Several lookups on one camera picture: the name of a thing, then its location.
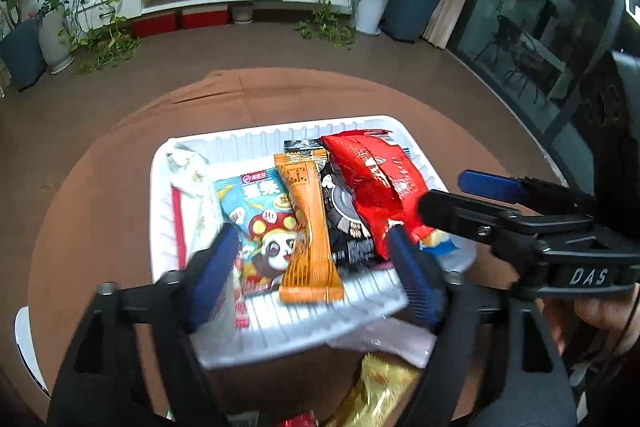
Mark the long black snack packet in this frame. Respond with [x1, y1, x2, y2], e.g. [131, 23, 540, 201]
[282, 138, 388, 280]

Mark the gold snack packet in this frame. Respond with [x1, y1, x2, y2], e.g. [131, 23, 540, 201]
[320, 352, 421, 427]

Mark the blue and yellow snack packet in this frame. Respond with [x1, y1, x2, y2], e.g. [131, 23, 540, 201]
[420, 229, 463, 258]

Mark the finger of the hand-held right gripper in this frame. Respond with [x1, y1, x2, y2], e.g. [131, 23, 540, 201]
[458, 169, 597, 218]
[417, 189, 522, 253]

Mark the long orange snack packet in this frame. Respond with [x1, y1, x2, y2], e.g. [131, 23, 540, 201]
[272, 149, 346, 305]

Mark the white snack packet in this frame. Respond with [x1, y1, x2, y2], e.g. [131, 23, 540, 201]
[165, 147, 226, 268]

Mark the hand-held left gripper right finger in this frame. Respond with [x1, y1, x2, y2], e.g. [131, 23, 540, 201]
[387, 224, 583, 427]

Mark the bushy potted plant blue pot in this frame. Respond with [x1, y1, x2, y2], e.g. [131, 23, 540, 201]
[0, 0, 46, 90]

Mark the person's right hand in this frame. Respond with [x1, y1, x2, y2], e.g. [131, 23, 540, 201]
[542, 284, 640, 358]

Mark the blue panda snack packet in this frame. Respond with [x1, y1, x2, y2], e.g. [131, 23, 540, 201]
[212, 167, 301, 298]

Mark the red storage box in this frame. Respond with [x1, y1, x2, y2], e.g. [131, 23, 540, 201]
[180, 5, 231, 30]

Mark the white plastic tray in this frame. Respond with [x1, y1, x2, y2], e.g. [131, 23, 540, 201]
[149, 114, 478, 370]

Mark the red snack bag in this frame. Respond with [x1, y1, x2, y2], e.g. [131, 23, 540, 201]
[320, 129, 441, 260]

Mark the glass sliding door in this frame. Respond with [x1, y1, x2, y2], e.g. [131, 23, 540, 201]
[450, 0, 631, 138]

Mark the small grey pot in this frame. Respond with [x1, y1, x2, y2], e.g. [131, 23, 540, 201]
[231, 3, 256, 25]

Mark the small potted plant white pot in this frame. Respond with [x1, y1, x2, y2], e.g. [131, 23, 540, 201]
[36, 0, 77, 75]

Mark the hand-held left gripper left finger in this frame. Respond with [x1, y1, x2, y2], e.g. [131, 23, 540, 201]
[47, 223, 241, 427]

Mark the person's right forearm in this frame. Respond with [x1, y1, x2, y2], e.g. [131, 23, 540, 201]
[565, 327, 640, 413]

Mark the white curved object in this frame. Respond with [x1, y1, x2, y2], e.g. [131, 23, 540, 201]
[14, 307, 51, 400]

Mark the pink snack packet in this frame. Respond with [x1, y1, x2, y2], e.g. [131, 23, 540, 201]
[327, 317, 441, 370]

